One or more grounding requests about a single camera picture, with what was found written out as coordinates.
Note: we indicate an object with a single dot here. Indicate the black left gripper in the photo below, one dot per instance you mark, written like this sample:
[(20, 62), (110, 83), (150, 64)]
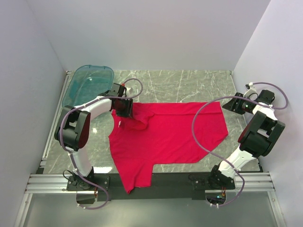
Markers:
[(128, 112)]

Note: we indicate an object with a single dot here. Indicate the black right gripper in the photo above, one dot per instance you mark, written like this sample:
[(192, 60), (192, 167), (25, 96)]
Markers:
[(231, 105)]

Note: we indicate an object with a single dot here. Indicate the red t shirt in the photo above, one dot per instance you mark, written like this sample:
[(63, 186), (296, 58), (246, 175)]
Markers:
[(163, 133)]

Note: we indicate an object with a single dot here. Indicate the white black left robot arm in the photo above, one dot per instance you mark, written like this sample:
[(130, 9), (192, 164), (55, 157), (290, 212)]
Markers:
[(72, 130)]

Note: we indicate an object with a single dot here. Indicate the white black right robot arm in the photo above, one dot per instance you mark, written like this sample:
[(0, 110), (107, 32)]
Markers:
[(257, 139)]

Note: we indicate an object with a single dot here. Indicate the teal translucent plastic bin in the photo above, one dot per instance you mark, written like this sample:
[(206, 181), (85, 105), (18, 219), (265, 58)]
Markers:
[(87, 83)]

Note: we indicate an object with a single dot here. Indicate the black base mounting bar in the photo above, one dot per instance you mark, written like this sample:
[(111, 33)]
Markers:
[(163, 186)]

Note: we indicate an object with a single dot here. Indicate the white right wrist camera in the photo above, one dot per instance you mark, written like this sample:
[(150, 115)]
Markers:
[(250, 90)]

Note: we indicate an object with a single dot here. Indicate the aluminium left side rail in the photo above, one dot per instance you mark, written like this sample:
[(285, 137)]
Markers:
[(50, 135)]

